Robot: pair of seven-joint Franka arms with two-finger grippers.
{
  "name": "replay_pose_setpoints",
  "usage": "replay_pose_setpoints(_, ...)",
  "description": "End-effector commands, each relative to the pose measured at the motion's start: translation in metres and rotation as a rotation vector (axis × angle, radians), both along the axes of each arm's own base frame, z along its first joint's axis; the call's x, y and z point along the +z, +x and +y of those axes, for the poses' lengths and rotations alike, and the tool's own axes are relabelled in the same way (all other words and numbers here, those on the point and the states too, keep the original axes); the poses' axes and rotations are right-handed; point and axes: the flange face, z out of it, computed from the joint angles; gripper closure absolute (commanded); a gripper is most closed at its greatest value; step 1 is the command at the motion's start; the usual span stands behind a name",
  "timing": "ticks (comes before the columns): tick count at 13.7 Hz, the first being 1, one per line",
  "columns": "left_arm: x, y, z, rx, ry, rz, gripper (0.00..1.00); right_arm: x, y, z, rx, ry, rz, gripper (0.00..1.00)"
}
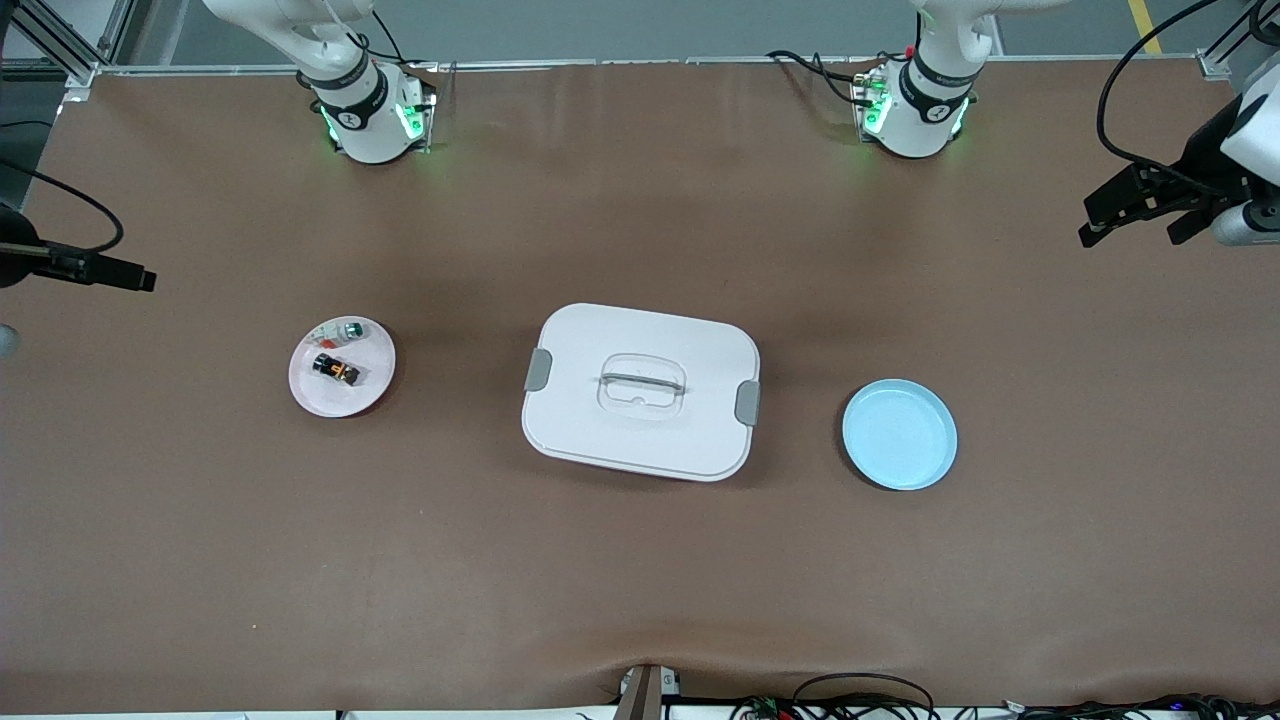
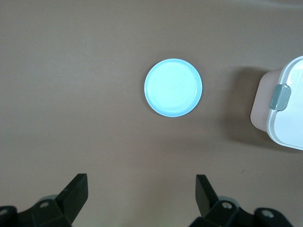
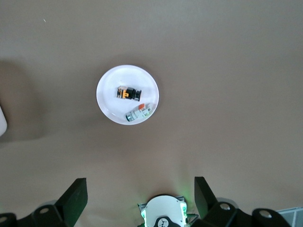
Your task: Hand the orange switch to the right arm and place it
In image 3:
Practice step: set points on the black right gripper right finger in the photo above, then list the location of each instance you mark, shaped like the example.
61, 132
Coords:
213, 212

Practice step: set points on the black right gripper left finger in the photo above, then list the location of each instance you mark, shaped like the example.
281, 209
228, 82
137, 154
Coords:
59, 212

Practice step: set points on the black and orange switch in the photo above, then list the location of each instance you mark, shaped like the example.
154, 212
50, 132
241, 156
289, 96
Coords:
129, 93

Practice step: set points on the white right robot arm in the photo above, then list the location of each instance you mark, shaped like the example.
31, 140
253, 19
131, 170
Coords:
163, 208

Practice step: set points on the pink box with white lid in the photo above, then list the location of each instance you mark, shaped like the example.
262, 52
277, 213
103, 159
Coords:
2, 120

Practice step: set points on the pale pink round plate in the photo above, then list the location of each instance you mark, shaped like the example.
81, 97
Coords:
113, 108

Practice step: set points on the aluminium frame rack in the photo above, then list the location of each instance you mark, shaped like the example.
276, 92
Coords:
292, 217

